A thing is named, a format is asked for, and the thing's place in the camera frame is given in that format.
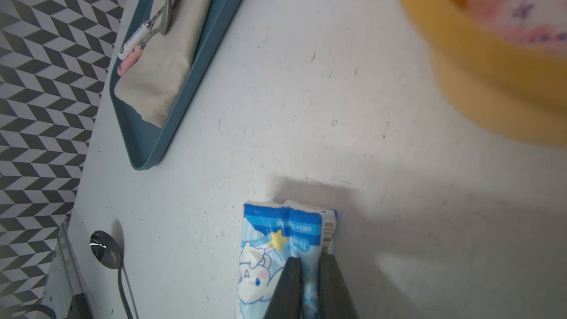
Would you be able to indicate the black plastic spoon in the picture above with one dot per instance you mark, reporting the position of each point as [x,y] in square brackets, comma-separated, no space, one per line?
[108,252]

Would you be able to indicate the beige linen cloth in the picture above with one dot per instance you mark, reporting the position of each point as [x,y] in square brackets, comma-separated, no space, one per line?
[152,85]

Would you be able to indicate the teal plastic tray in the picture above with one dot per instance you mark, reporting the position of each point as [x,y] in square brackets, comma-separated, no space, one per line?
[145,143]

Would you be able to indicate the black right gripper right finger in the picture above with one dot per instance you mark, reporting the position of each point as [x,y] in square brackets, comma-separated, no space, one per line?
[334,298]

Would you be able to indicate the yellow plastic storage box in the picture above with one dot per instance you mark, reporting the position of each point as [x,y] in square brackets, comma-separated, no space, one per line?
[513,91]

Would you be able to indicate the metal spoon white handle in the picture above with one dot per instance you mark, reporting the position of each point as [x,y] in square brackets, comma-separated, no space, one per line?
[160,22]

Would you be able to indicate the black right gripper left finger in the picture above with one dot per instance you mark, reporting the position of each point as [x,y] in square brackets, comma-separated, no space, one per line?
[286,300]

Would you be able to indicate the light blue cartoon tissue pack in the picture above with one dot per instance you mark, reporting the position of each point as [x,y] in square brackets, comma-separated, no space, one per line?
[272,233]

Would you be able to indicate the pink floral Tempo tissue pack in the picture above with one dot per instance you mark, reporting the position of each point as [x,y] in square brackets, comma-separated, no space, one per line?
[540,23]

